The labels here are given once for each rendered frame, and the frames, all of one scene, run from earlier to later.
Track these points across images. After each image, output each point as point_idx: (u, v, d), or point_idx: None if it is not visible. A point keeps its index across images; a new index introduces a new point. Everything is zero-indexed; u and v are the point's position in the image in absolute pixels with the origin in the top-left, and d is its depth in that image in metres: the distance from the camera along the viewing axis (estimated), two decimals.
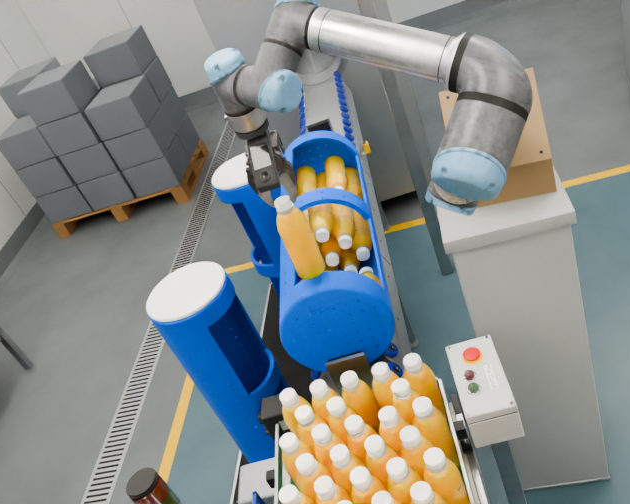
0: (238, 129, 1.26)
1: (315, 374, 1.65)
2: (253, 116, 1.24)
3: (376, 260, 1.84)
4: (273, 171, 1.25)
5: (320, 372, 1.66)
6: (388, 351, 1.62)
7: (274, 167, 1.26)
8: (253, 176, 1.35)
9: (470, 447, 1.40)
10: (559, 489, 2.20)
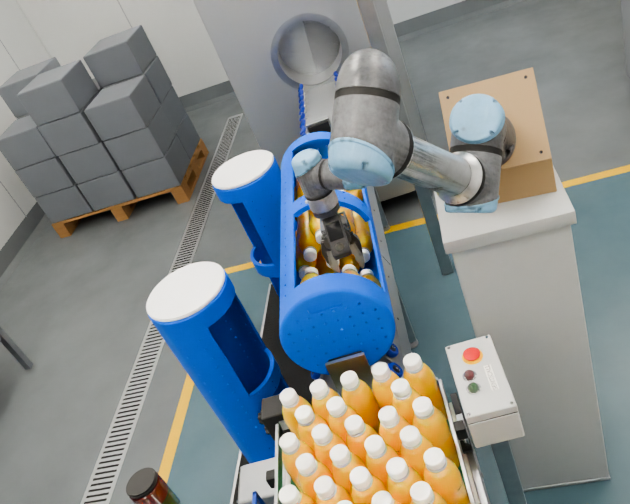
0: (316, 210, 1.59)
1: (314, 376, 1.66)
2: (328, 199, 1.57)
3: (376, 262, 1.83)
4: (346, 242, 1.57)
5: (319, 375, 1.66)
6: (391, 353, 1.62)
7: (346, 239, 1.58)
8: (326, 248, 1.67)
9: (470, 447, 1.40)
10: (559, 489, 2.20)
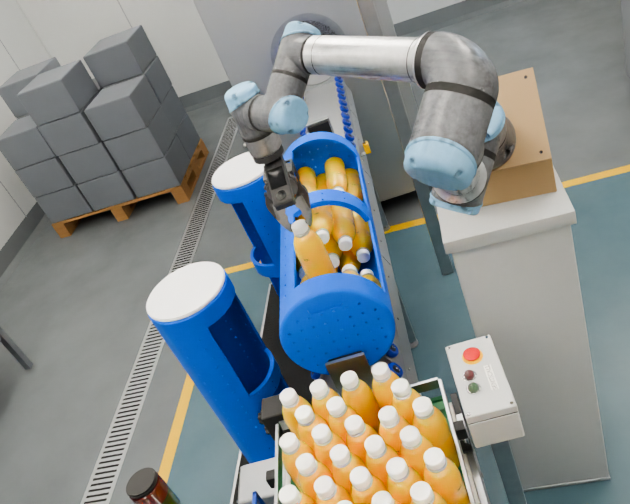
0: (256, 154, 1.38)
1: (314, 376, 1.66)
2: (269, 141, 1.37)
3: (376, 262, 1.83)
4: (288, 189, 1.36)
5: (319, 375, 1.66)
6: (391, 353, 1.62)
7: (289, 186, 1.37)
8: (271, 200, 1.46)
9: (470, 447, 1.40)
10: (559, 489, 2.20)
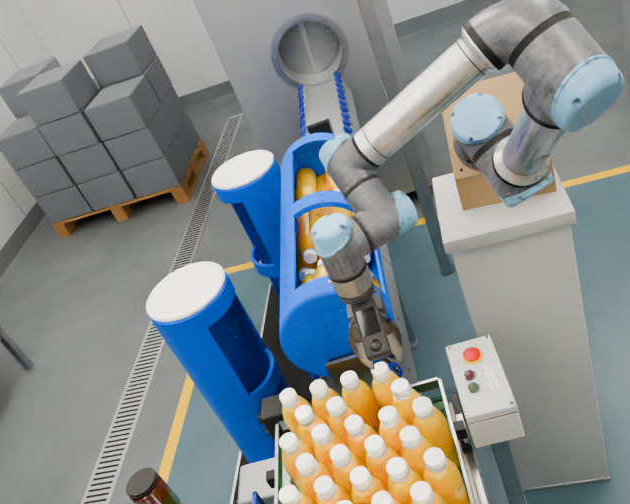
0: (344, 294, 1.19)
1: (313, 378, 1.66)
2: (361, 281, 1.17)
3: (376, 264, 1.83)
4: (384, 338, 1.17)
5: (318, 377, 1.66)
6: (393, 354, 1.62)
7: (384, 334, 1.18)
8: (356, 339, 1.26)
9: (470, 447, 1.40)
10: (559, 489, 2.20)
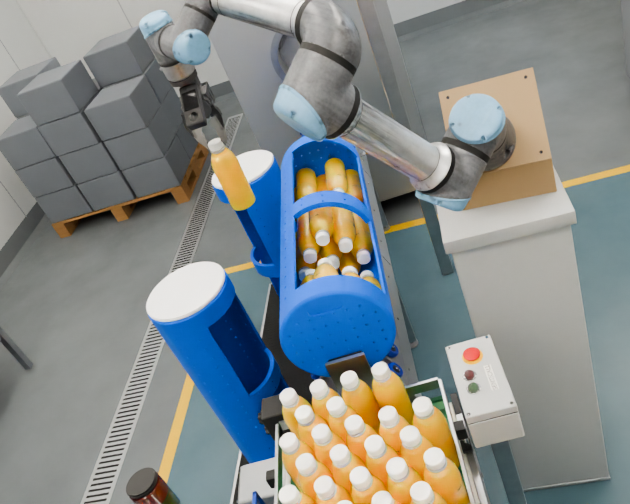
0: (171, 78, 1.53)
1: (313, 378, 1.66)
2: (182, 66, 1.51)
3: (376, 264, 1.83)
4: (200, 112, 1.52)
5: (318, 377, 1.66)
6: (393, 354, 1.62)
7: (201, 108, 1.53)
8: None
9: (470, 447, 1.40)
10: (559, 489, 2.20)
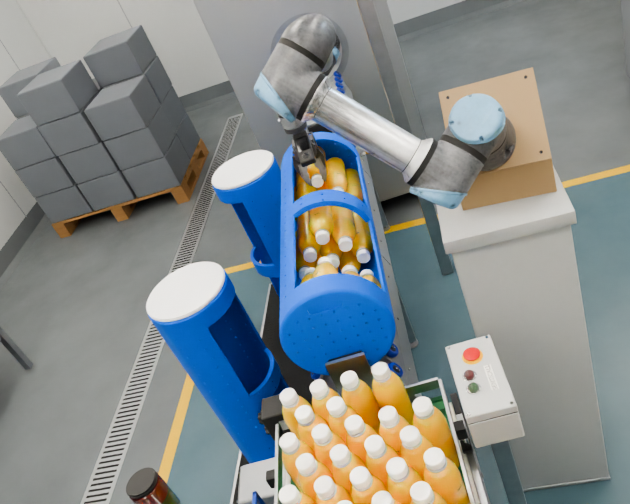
0: (287, 127, 1.93)
1: (313, 377, 1.66)
2: None
3: (376, 262, 1.83)
4: (311, 152, 1.92)
5: (319, 376, 1.66)
6: (392, 354, 1.62)
7: (311, 149, 1.92)
8: (297, 161, 2.01)
9: (470, 447, 1.40)
10: (559, 489, 2.20)
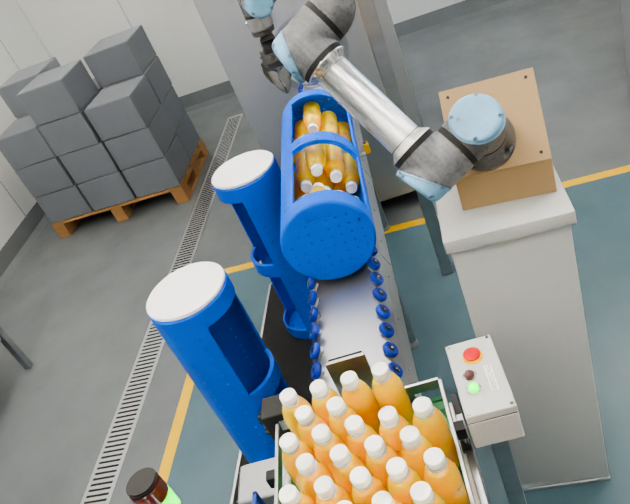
0: (254, 29, 1.90)
1: (316, 367, 1.66)
2: (264, 18, 1.88)
3: (362, 192, 2.16)
4: None
5: (321, 366, 1.67)
6: (384, 346, 1.63)
7: None
8: (266, 68, 1.98)
9: (470, 447, 1.40)
10: (559, 489, 2.20)
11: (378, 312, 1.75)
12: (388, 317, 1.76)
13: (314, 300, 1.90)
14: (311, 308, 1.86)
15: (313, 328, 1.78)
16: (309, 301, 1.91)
